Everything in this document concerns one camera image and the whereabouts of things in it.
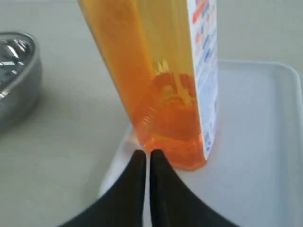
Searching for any white rectangular plastic tray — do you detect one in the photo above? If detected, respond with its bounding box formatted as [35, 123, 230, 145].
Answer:
[98, 59, 303, 227]

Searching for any orange pump soap bottle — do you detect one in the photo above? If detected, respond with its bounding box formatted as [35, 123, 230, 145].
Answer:
[79, 0, 218, 171]

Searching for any large steel mesh strainer bowl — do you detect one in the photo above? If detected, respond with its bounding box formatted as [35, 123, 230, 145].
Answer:
[0, 31, 42, 131]

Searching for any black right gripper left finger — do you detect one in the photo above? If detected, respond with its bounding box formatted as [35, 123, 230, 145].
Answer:
[61, 150, 146, 227]

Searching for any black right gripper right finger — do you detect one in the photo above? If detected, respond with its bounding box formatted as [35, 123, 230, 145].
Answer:
[150, 149, 236, 227]

